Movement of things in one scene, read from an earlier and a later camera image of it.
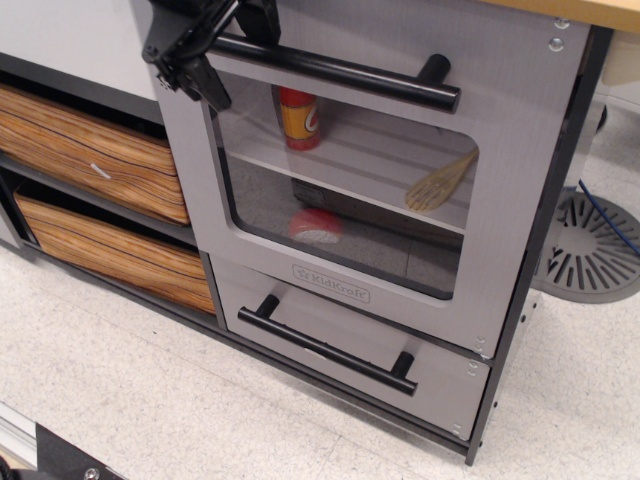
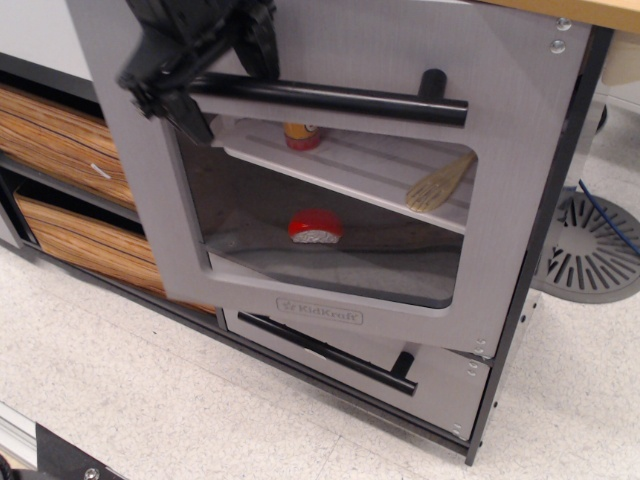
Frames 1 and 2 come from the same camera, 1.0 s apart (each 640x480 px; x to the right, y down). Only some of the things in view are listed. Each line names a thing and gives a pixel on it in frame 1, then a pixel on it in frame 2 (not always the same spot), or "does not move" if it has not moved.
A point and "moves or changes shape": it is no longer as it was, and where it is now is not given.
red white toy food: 315,226 does not move
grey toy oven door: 415,214 moves or changes shape
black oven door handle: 430,88 → 427,101
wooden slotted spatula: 429,190 does not move
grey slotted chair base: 584,257 does not move
